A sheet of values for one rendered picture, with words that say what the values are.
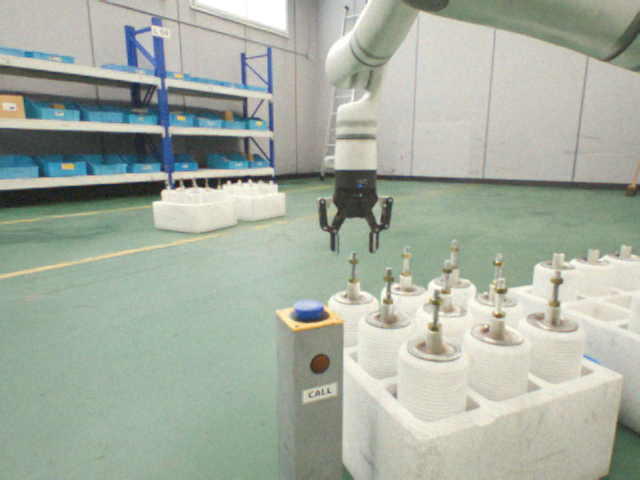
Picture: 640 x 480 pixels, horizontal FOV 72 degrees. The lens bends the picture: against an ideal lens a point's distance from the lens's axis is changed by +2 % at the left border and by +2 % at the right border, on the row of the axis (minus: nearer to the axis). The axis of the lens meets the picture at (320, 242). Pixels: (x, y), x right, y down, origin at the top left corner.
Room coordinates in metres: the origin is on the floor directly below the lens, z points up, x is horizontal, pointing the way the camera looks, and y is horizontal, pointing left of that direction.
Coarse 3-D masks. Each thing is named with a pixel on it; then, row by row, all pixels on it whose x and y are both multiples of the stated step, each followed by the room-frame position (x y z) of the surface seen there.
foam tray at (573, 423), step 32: (352, 352) 0.71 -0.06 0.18; (352, 384) 0.62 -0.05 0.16; (384, 384) 0.60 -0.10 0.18; (544, 384) 0.60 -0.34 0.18; (576, 384) 0.60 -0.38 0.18; (608, 384) 0.61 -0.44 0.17; (352, 416) 0.62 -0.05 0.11; (384, 416) 0.54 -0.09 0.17; (480, 416) 0.52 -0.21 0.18; (512, 416) 0.53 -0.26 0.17; (544, 416) 0.56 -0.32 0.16; (576, 416) 0.59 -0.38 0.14; (608, 416) 0.62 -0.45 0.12; (352, 448) 0.62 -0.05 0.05; (384, 448) 0.54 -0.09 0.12; (416, 448) 0.47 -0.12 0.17; (448, 448) 0.49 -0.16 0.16; (480, 448) 0.51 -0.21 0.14; (512, 448) 0.53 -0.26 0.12; (544, 448) 0.56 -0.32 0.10; (576, 448) 0.59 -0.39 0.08; (608, 448) 0.62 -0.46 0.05
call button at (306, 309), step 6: (306, 300) 0.55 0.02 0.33; (312, 300) 0.55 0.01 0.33; (294, 306) 0.53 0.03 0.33; (300, 306) 0.53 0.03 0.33; (306, 306) 0.53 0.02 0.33; (312, 306) 0.53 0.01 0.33; (318, 306) 0.53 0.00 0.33; (300, 312) 0.52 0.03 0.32; (306, 312) 0.52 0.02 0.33; (312, 312) 0.52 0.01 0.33; (318, 312) 0.52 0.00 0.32; (306, 318) 0.52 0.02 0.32; (312, 318) 0.52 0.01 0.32
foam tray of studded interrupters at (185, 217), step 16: (160, 208) 2.89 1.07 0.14; (176, 208) 2.82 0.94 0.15; (192, 208) 2.74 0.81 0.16; (208, 208) 2.84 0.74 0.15; (224, 208) 2.96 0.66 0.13; (160, 224) 2.90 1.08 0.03; (176, 224) 2.82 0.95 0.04; (192, 224) 2.75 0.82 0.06; (208, 224) 2.83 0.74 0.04; (224, 224) 2.96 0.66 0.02
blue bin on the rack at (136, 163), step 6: (120, 156) 5.05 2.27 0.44; (126, 156) 5.39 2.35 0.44; (132, 156) 5.45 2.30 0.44; (138, 156) 5.48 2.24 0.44; (144, 156) 5.41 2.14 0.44; (150, 156) 5.34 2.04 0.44; (126, 162) 5.00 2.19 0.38; (132, 162) 5.44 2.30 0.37; (138, 162) 5.48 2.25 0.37; (144, 162) 5.41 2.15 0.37; (150, 162) 5.34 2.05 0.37; (156, 162) 5.27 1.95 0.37; (126, 168) 5.02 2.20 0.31; (132, 168) 4.95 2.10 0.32; (138, 168) 4.99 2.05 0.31; (144, 168) 5.05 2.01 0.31; (150, 168) 5.11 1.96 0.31; (156, 168) 5.17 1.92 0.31
